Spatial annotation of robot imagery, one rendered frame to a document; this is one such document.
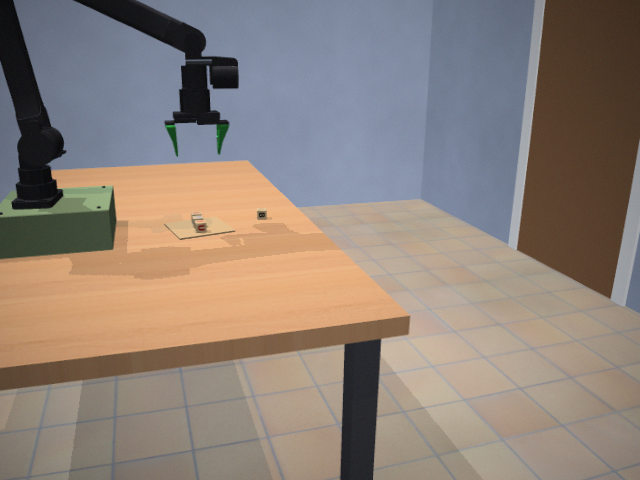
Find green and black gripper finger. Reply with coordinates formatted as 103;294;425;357
216;124;229;155
165;125;178;156

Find beige flat mat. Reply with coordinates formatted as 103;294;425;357
164;217;235;240

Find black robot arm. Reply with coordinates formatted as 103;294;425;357
0;0;239;209

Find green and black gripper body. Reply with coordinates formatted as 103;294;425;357
165;87;229;125

